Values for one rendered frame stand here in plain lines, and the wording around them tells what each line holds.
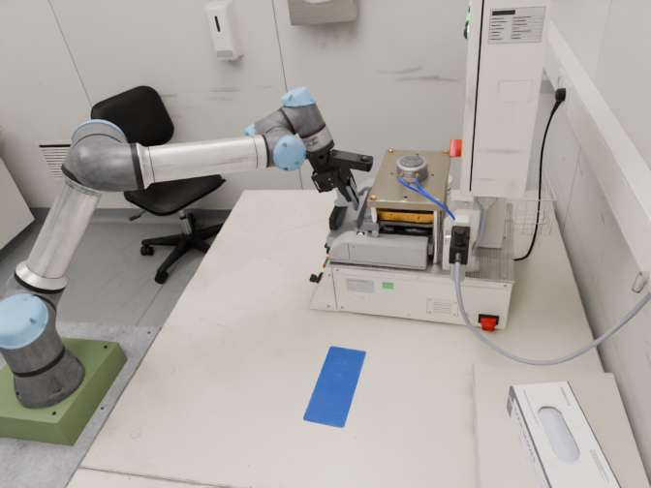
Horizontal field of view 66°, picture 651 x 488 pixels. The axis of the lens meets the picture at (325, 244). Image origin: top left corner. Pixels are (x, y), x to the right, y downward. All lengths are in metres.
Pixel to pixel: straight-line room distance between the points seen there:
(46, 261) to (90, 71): 2.04
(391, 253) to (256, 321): 0.45
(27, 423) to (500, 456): 1.03
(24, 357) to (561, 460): 1.10
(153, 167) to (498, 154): 0.70
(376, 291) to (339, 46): 1.59
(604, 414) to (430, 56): 1.87
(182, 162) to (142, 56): 1.97
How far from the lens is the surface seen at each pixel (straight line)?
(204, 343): 1.45
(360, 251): 1.27
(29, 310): 1.28
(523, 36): 1.01
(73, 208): 1.27
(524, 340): 1.39
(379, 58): 2.65
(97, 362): 1.42
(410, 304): 1.35
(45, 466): 1.39
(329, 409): 1.23
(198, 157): 1.10
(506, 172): 1.11
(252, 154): 1.12
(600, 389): 1.27
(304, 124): 1.27
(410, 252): 1.25
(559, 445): 1.08
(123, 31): 3.05
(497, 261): 1.32
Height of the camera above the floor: 1.75
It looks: 36 degrees down
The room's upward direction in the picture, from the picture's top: 8 degrees counter-clockwise
